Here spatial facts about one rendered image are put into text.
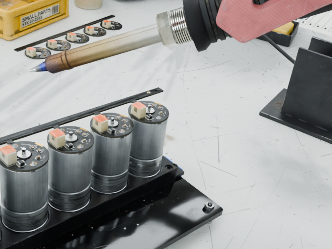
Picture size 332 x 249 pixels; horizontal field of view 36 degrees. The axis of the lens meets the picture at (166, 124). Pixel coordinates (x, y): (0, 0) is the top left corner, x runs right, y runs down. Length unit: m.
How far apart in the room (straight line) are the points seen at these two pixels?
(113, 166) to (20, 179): 0.06
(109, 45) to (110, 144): 0.09
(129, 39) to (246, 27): 0.05
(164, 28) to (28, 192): 0.11
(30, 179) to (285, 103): 0.26
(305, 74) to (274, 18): 0.25
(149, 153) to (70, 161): 0.06
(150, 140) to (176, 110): 0.13
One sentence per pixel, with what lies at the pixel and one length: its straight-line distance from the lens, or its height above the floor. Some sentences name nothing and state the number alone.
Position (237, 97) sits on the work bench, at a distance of 0.48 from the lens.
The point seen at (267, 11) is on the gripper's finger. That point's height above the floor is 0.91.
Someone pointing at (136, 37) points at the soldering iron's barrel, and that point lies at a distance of 0.22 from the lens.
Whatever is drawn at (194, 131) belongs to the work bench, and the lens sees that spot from 0.42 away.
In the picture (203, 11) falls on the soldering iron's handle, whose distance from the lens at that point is 0.21.
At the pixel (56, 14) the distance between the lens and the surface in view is 0.59.
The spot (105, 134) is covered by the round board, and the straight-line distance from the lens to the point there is 0.29.
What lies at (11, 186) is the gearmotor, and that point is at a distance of 0.27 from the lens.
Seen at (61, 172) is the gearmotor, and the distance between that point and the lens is 0.28.
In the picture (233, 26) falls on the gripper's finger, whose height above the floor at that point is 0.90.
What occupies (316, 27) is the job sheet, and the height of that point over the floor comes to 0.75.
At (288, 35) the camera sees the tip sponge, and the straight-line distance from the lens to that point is 0.62.
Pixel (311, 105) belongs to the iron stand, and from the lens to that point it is 0.45.
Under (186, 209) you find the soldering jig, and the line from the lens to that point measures 0.32.
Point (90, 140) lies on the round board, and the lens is 0.28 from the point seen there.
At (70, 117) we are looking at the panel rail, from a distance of 0.30.
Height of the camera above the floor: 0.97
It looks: 32 degrees down
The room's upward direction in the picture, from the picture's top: 9 degrees clockwise
